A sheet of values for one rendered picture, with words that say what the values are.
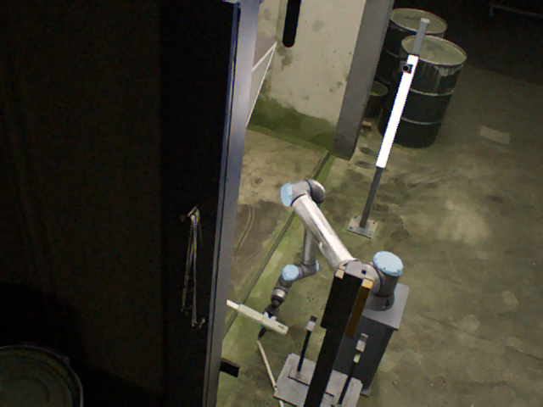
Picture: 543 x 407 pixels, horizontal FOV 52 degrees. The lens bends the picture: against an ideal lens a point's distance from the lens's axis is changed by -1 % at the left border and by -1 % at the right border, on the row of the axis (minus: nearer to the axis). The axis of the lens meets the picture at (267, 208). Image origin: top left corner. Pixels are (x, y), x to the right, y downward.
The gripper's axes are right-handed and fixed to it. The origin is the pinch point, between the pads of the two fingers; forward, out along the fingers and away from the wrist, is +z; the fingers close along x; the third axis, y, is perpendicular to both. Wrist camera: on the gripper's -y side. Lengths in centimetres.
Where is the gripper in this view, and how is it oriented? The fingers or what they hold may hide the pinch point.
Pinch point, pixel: (265, 326)
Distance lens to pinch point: 326.4
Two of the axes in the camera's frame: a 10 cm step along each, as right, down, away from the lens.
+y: -2.5, 5.6, 7.9
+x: -9.0, -4.3, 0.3
